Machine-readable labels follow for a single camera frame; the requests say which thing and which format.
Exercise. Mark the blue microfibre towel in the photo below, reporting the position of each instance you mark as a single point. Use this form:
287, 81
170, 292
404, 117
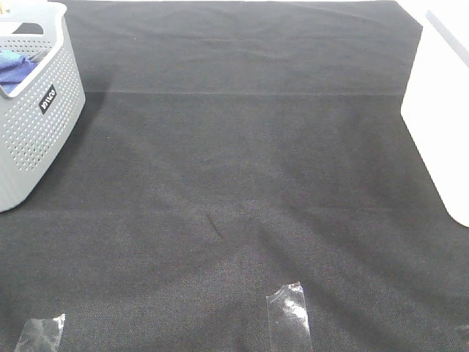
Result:
14, 69

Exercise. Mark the black fabric table mat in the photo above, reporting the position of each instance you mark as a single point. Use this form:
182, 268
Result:
226, 149

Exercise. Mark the clear tape strip centre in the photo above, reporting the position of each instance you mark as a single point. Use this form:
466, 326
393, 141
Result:
288, 320

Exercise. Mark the clear tape strip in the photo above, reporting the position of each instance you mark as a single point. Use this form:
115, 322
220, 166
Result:
41, 335
288, 320

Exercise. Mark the grey perforated plastic basket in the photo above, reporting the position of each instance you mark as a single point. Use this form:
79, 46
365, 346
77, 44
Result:
38, 116

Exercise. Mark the white plastic storage box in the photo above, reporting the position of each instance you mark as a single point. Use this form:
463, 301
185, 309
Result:
435, 104

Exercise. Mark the grey cloth in basket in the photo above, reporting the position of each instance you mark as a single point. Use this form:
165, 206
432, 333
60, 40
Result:
38, 56

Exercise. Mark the clear tape strip left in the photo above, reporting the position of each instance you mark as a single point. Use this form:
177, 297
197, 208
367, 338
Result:
41, 335

